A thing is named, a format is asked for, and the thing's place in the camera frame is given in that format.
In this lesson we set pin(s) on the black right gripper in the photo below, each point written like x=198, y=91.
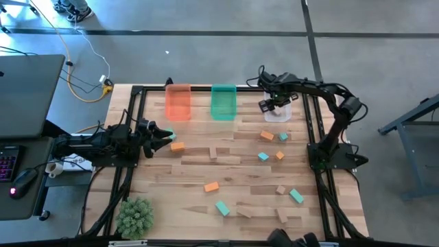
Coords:
x=283, y=96

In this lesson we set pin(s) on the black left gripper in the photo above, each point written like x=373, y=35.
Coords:
x=144, y=140

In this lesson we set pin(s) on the teal rectangular block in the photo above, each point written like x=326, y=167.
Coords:
x=174, y=136
x=222, y=208
x=296, y=196

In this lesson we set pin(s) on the orange rectangular block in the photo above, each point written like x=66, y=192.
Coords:
x=267, y=136
x=177, y=147
x=211, y=187

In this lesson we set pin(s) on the teal cube block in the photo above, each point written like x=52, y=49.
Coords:
x=263, y=156
x=283, y=137

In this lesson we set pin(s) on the orange cube block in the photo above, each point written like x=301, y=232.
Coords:
x=280, y=155

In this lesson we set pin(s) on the plain wood rectangular block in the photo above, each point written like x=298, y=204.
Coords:
x=244, y=211
x=282, y=215
x=213, y=152

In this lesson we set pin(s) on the plain wood cube block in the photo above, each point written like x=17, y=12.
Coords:
x=280, y=189

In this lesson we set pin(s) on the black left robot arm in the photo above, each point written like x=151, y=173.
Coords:
x=85, y=144

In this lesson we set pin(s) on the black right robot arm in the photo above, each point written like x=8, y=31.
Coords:
x=322, y=90

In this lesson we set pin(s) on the clear plastic bin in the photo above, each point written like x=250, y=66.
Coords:
x=282, y=116

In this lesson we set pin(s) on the orange translucent plastic bin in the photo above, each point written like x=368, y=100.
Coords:
x=178, y=103

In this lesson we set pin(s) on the green translucent plastic bin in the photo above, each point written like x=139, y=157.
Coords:
x=223, y=103

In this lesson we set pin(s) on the green potted succulent plant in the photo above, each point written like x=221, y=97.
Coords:
x=134, y=217

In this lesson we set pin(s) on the white printed paper sheet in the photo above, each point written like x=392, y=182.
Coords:
x=73, y=165

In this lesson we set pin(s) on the white mug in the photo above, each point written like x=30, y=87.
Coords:
x=54, y=169

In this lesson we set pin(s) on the dark grey laptop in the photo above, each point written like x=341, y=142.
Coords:
x=27, y=96

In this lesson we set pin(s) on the black computer mouse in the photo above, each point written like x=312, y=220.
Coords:
x=22, y=183

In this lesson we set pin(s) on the person's shoe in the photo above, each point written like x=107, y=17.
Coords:
x=79, y=14
x=60, y=6

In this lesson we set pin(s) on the black desk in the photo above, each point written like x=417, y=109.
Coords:
x=24, y=207

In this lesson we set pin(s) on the backlit black keyboard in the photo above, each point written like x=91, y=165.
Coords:
x=8, y=164

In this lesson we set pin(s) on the person's leg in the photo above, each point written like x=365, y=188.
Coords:
x=78, y=3

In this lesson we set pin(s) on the blue-grey metal table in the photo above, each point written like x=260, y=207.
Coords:
x=422, y=158

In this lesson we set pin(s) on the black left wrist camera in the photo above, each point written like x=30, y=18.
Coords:
x=147, y=123

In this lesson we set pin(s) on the black frame brace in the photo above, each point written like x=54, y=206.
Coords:
x=168, y=81

